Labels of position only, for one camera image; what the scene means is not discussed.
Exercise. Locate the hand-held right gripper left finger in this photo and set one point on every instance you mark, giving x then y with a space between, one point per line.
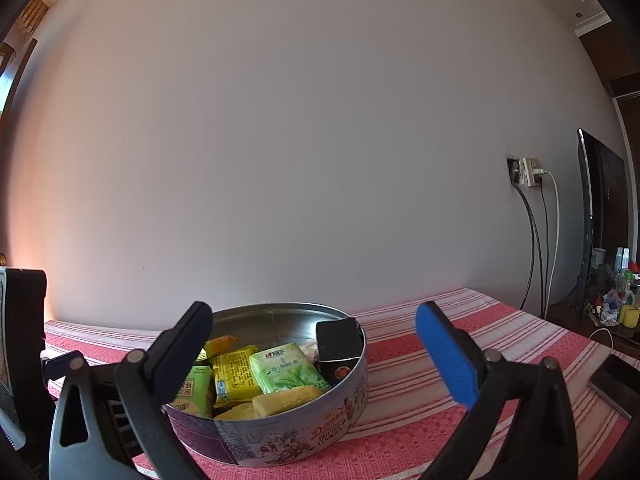
180 355

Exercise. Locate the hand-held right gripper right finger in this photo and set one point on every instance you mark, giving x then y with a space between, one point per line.
445 355

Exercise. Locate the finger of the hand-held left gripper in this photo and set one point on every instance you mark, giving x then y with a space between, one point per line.
60 362

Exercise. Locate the green tissue pack with barcode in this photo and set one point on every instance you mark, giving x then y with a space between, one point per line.
195 392

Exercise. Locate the yellow tea packet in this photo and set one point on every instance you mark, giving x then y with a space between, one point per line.
220 345
235 375

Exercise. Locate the small green tissue pack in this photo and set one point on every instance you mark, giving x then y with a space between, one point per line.
282 370

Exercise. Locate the black square box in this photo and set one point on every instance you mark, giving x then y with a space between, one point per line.
340 345

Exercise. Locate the plain yellow sponge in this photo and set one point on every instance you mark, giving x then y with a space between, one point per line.
287 399

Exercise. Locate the white wrapper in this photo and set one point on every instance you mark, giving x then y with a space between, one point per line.
310 352

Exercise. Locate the blue round cookie tin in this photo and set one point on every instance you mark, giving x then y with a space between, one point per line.
300 435

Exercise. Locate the red striped cloth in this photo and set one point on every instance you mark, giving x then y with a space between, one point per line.
400 410

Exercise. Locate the dark wooden stand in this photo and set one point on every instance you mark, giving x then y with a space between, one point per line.
570 317

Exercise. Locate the black smartphone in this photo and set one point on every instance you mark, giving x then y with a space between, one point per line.
615 385

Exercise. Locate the yellow container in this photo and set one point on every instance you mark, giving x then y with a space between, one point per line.
630 316

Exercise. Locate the clear plastic bottle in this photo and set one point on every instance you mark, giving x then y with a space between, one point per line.
622 265

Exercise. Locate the white charger plug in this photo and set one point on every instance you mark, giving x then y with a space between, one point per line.
531 171

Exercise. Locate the black flat television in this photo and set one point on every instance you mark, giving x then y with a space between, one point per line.
605 200

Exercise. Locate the wooden door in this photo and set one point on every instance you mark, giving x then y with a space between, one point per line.
17 77

